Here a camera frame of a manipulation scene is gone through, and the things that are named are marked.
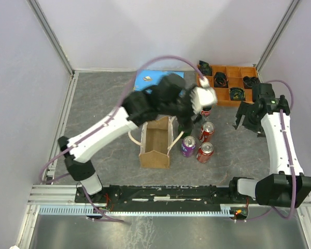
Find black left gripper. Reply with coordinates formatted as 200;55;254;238
160;84;207;132

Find red soda can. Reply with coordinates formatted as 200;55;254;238
196;142;214;163
199;121;215;143

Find canvas tote bag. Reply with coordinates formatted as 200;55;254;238
128;116;183;169

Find purple soda can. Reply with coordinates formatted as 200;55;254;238
181;136;196;157

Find green glass bottle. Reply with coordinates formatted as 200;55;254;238
178;124;194;139

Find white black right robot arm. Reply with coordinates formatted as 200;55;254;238
227;82;311;209

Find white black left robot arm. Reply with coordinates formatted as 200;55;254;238
58;74;213;202

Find cola plastic bottle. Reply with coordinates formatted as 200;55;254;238
193;107;212;125

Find rolled dark belt lower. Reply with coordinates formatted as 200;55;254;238
229;87;246;101

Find rolled dark belt right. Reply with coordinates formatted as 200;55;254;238
243;76;260;89

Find orange wooden compartment tray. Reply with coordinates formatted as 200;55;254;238
206;65;258;107

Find rolled dark belt top-left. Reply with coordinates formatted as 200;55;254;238
199;60;213;76

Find rolled dark belt middle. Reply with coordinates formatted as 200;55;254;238
214;72;229;88

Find blue patterned folded cloth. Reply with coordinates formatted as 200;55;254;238
130;70;186;102

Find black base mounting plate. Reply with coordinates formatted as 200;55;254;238
75;185;247;212

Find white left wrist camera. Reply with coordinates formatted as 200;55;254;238
190;77;218;114

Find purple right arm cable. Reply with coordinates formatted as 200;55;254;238
264;79;299;220

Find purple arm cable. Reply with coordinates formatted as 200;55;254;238
264;79;299;220
39;55;210;224

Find blue cable duct rail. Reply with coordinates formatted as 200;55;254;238
38;205;237;218

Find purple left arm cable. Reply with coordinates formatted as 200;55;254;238
39;55;210;224

